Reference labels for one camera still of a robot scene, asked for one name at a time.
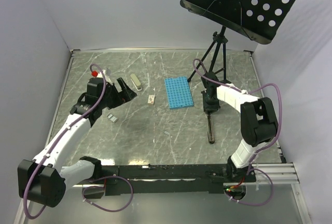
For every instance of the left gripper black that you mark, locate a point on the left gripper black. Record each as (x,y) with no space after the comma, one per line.
(120,96)

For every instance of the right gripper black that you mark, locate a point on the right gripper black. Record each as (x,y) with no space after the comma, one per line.
(213,108)

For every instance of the black beige stapler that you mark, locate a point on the black beige stapler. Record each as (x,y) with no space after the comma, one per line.
(210,129)

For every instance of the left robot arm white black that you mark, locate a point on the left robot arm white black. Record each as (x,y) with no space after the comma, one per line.
(43,179)

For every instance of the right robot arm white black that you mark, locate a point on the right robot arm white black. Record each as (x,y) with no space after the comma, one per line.
(258,121)

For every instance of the small staple box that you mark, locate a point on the small staple box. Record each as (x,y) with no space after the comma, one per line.
(151,99)

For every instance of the grey staple strips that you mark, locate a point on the grey staple strips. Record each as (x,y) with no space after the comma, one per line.
(112,118)

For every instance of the blue studded building plate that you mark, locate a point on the blue studded building plate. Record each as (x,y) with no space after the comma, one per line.
(178,92)

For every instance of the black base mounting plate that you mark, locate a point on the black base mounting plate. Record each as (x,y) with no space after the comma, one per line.
(211,178)

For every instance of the black perforated music stand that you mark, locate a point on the black perforated music stand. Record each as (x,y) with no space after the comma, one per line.
(258,20)

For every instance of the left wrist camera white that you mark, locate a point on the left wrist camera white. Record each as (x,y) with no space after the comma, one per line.
(106,72)

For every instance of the aluminium frame rail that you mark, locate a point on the aluminium frame rail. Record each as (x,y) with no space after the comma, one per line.
(273,174)

